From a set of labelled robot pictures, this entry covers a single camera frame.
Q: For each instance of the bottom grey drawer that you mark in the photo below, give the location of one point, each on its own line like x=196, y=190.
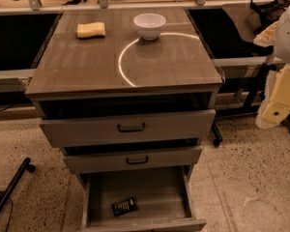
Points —
x=162, y=197

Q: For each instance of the grey drawer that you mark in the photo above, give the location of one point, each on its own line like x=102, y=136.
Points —
x=116, y=161
x=103, y=130
x=162, y=197

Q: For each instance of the yellow sponge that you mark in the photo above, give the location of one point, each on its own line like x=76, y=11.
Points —
x=89, y=30

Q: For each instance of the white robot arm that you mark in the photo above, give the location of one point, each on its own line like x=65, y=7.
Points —
x=277, y=35

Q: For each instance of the middle grey drawer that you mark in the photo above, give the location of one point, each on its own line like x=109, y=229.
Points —
x=116, y=161

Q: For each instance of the grey drawer cabinet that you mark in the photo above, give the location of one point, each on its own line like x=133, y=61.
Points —
x=123, y=74

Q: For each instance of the black drawer handle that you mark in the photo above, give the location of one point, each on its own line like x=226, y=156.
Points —
x=131, y=161
x=131, y=128

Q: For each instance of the black middle drawer handle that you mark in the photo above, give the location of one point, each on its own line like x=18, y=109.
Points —
x=131, y=161

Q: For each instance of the white bowl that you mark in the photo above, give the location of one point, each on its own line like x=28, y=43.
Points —
x=148, y=26

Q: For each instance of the black VR headset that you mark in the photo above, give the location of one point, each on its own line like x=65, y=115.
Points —
x=268, y=13

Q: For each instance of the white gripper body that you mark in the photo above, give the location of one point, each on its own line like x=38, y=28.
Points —
x=288, y=38

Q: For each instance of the top grey drawer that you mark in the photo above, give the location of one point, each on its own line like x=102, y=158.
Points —
x=103, y=130

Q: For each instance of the black wheeled leg left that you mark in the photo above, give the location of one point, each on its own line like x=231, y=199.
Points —
x=6, y=193

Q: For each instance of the black top drawer handle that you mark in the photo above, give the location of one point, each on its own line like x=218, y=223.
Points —
x=131, y=128

